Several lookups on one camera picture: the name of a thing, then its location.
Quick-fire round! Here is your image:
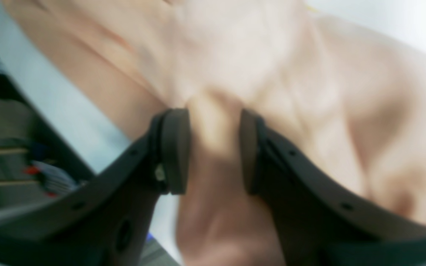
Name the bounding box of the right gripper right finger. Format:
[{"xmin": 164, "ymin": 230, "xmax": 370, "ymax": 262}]
[{"xmin": 240, "ymin": 109, "xmax": 426, "ymax": 266}]

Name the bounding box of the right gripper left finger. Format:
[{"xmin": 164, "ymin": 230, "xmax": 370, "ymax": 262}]
[{"xmin": 0, "ymin": 108, "xmax": 190, "ymax": 266}]

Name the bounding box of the peach T-shirt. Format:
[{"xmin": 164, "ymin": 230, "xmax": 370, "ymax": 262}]
[{"xmin": 2, "ymin": 0, "xmax": 426, "ymax": 266}]

